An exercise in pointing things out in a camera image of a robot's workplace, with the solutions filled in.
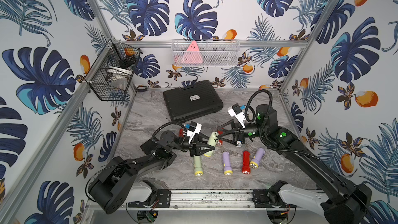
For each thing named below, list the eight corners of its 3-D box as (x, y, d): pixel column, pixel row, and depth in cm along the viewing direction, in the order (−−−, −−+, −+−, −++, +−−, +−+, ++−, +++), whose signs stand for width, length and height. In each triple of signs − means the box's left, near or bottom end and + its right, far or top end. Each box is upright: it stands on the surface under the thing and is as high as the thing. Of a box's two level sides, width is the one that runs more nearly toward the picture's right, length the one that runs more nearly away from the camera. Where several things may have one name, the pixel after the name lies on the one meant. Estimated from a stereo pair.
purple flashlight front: (223, 175, 84) (224, 173, 81) (221, 154, 91) (222, 151, 88) (231, 175, 84) (233, 173, 81) (229, 154, 91) (230, 151, 88)
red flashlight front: (242, 173, 84) (243, 172, 82) (242, 152, 91) (243, 150, 89) (249, 175, 83) (250, 173, 81) (249, 153, 91) (250, 151, 89)
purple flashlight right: (248, 165, 87) (249, 163, 84) (257, 148, 93) (259, 146, 91) (255, 170, 85) (257, 168, 83) (264, 152, 91) (266, 150, 89)
